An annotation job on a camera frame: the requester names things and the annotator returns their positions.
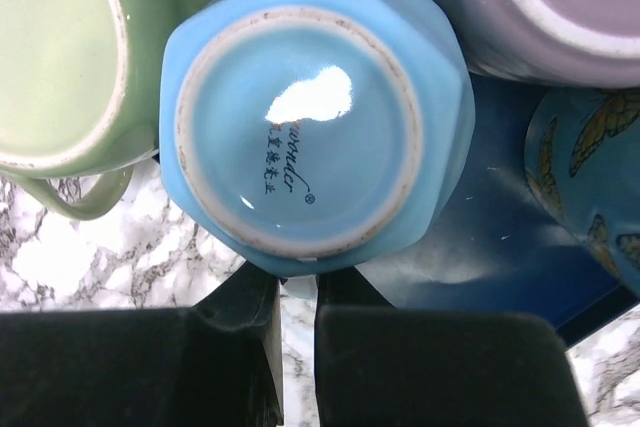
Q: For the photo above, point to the blue butterfly mug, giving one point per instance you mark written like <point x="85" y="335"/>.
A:
<point x="581" y="160"/>

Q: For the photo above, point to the purple mug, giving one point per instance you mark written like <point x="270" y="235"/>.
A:
<point x="587" y="43"/>

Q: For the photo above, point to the dark blue tray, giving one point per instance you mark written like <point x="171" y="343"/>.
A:
<point x="493" y="247"/>

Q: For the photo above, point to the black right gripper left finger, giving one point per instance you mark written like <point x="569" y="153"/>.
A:
<point x="216" y="363"/>

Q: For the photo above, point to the light green mug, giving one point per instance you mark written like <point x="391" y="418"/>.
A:
<point x="80" y="83"/>

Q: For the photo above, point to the light blue hexagonal mug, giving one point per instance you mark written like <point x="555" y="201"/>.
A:
<point x="310" y="136"/>

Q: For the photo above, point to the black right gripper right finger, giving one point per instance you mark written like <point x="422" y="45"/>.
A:
<point x="377" y="365"/>

